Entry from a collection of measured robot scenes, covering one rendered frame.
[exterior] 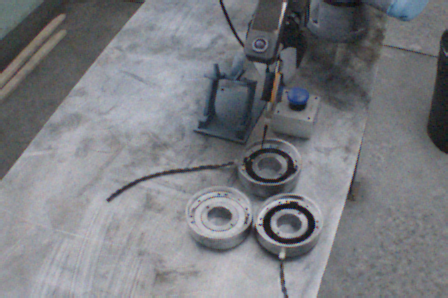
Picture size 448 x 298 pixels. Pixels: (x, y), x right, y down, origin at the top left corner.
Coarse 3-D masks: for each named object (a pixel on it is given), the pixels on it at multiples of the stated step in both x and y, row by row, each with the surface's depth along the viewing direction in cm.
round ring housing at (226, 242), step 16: (208, 192) 91; (224, 192) 92; (240, 192) 90; (192, 208) 89; (208, 208) 90; (224, 208) 90; (192, 224) 87; (208, 224) 87; (208, 240) 84; (224, 240) 84; (240, 240) 86
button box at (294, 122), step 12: (312, 96) 106; (276, 108) 104; (288, 108) 104; (300, 108) 103; (312, 108) 104; (276, 120) 104; (288, 120) 103; (300, 120) 102; (312, 120) 102; (288, 132) 105; (300, 132) 104
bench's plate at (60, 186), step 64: (192, 0) 140; (256, 0) 139; (128, 64) 121; (192, 64) 121; (320, 64) 121; (64, 128) 106; (128, 128) 107; (192, 128) 107; (256, 128) 107; (320, 128) 107; (0, 192) 94; (64, 192) 95; (128, 192) 95; (192, 192) 95; (320, 192) 95; (0, 256) 85; (64, 256) 85; (128, 256) 86; (192, 256) 86; (256, 256) 86; (320, 256) 86
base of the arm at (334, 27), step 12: (312, 0) 129; (324, 0) 123; (312, 12) 128; (324, 12) 124; (336, 12) 123; (348, 12) 123; (360, 12) 124; (312, 24) 128; (324, 24) 125; (336, 24) 124; (348, 24) 124; (360, 24) 126; (324, 36) 127; (336, 36) 125; (348, 36) 125; (360, 36) 127
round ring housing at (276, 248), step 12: (264, 204) 89; (276, 204) 90; (300, 204) 90; (312, 204) 89; (276, 216) 88; (288, 216) 89; (300, 216) 88; (276, 228) 87; (300, 228) 89; (264, 240) 84; (312, 240) 84; (276, 252) 84; (288, 252) 84; (300, 252) 84
